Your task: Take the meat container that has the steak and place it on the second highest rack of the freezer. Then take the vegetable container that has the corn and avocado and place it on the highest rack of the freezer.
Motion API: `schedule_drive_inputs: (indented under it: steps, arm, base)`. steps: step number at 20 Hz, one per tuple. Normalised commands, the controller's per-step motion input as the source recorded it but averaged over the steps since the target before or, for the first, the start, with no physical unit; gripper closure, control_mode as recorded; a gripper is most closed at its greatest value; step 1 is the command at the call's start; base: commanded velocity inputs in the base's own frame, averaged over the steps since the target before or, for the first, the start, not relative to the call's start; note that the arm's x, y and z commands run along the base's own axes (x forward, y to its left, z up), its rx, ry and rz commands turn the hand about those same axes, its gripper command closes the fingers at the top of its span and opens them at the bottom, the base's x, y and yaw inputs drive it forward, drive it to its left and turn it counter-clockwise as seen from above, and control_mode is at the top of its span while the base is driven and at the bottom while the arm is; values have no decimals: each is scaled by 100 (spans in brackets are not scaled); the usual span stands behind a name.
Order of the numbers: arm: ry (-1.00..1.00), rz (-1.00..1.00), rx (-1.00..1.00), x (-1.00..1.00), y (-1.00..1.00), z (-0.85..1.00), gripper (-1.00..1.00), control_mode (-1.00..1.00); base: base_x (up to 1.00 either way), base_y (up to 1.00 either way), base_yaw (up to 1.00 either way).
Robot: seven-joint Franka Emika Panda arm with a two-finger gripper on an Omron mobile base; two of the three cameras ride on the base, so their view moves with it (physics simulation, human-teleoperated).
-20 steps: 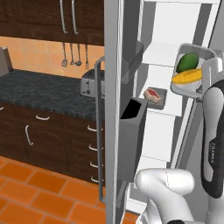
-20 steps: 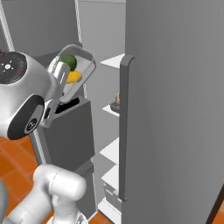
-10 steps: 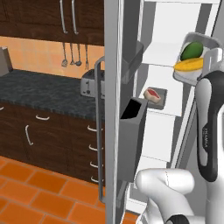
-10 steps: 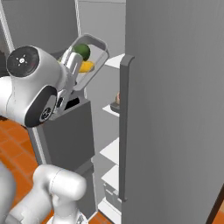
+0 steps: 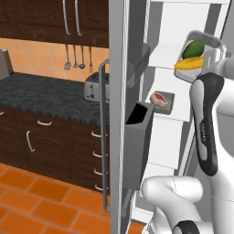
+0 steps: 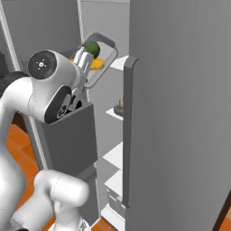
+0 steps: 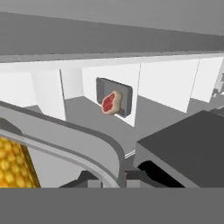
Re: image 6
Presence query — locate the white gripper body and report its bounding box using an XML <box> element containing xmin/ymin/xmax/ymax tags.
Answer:
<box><xmin>73</xmin><ymin>47</ymin><xmax>94</xmax><ymax>80</ymax></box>

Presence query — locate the yellow corn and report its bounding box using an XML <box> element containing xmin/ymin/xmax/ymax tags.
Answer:
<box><xmin>69</xmin><ymin>57</ymin><xmax>106</xmax><ymax>72</ymax></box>

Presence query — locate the green avocado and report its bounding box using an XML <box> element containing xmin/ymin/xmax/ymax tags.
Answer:
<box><xmin>82</xmin><ymin>41</ymin><xmax>101</xmax><ymax>60</ymax></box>

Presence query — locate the grey vegetable container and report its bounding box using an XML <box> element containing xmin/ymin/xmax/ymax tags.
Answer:
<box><xmin>68</xmin><ymin>31</ymin><xmax>119</xmax><ymax>89</ymax></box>

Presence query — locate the dark grey meat container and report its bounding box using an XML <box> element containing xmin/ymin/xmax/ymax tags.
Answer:
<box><xmin>113</xmin><ymin>105</ymin><xmax>125</xmax><ymax>118</ymax></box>

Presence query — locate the white fridge shelf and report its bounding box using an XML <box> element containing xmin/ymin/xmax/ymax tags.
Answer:
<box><xmin>109</xmin><ymin>55</ymin><xmax>131</xmax><ymax>72</ymax></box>
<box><xmin>102</xmin><ymin>141</ymin><xmax>125</xmax><ymax>171</ymax></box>
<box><xmin>105</xmin><ymin>106</ymin><xmax>125</xmax><ymax>122</ymax></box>
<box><xmin>104</xmin><ymin>169</ymin><xmax>125</xmax><ymax>197</ymax></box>

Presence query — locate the grey fridge body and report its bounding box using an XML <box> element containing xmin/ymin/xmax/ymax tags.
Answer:
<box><xmin>79</xmin><ymin>0</ymin><xmax>132</xmax><ymax>231</ymax></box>

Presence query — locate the grey fridge door with bins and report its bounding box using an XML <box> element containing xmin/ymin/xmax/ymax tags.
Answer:
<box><xmin>0</xmin><ymin>0</ymin><xmax>101</xmax><ymax>225</ymax></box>

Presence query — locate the grey door bin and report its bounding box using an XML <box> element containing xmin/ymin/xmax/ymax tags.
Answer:
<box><xmin>41</xmin><ymin>101</ymin><xmax>99</xmax><ymax>179</ymax></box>
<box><xmin>75</xmin><ymin>166</ymin><xmax>101</xmax><ymax>225</ymax></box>

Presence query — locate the pale grey fridge drawer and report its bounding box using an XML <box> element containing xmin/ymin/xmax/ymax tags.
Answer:
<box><xmin>106</xmin><ymin>186</ymin><xmax>126</xmax><ymax>218</ymax></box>

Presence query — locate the brown wooden cabinet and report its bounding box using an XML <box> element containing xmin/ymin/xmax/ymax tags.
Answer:
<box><xmin>211</xmin><ymin>189</ymin><xmax>231</xmax><ymax>231</ymax></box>

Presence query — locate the grey fridge door handle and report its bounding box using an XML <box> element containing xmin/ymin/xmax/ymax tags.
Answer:
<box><xmin>122</xmin><ymin>55</ymin><xmax>140</xmax><ymax>209</ymax></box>

